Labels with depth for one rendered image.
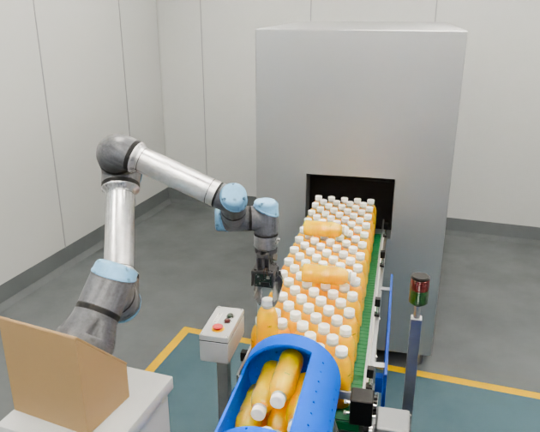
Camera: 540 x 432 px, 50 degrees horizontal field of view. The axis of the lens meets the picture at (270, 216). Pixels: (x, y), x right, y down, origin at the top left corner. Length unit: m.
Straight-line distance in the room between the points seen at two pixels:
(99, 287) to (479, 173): 4.72
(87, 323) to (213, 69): 4.91
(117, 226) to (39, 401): 0.52
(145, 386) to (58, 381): 0.27
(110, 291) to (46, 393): 0.28
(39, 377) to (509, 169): 4.93
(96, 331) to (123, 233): 0.35
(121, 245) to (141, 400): 0.44
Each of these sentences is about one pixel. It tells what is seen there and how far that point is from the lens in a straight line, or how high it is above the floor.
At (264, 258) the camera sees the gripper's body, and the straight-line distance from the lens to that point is 1.76.
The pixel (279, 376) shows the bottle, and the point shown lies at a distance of 1.59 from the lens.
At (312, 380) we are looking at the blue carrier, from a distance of 1.55.
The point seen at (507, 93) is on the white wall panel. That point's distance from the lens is 5.69.
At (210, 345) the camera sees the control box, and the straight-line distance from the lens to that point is 1.96.
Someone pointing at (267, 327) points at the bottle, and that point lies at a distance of 1.91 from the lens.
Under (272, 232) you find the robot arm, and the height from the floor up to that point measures 1.47.
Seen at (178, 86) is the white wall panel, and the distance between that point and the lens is 6.41.
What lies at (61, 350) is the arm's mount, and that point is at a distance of 1.44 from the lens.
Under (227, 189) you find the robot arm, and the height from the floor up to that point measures 1.64.
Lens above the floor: 2.12
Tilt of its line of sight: 20 degrees down
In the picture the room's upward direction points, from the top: straight up
